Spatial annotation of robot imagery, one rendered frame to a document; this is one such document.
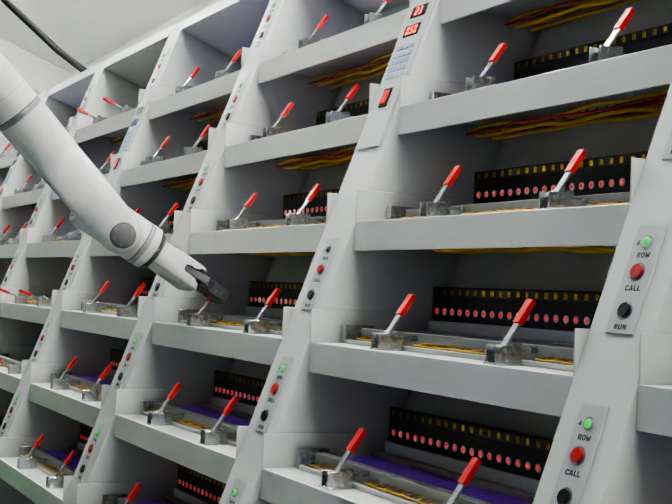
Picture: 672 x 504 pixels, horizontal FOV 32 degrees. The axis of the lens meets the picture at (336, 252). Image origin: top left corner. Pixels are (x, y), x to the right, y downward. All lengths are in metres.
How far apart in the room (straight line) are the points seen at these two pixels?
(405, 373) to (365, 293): 0.31
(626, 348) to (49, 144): 1.21
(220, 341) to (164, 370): 0.37
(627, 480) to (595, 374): 0.12
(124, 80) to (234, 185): 1.48
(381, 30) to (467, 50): 0.20
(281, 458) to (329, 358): 0.17
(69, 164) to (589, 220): 1.05
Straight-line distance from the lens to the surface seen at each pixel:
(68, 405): 2.70
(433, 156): 1.86
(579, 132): 1.79
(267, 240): 2.06
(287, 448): 1.74
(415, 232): 1.63
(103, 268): 3.09
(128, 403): 2.38
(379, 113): 1.87
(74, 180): 2.07
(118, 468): 2.40
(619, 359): 1.20
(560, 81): 1.52
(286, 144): 2.18
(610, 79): 1.45
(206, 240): 2.33
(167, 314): 2.40
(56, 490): 2.59
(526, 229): 1.42
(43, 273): 3.77
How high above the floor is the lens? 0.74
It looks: 12 degrees up
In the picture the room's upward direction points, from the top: 21 degrees clockwise
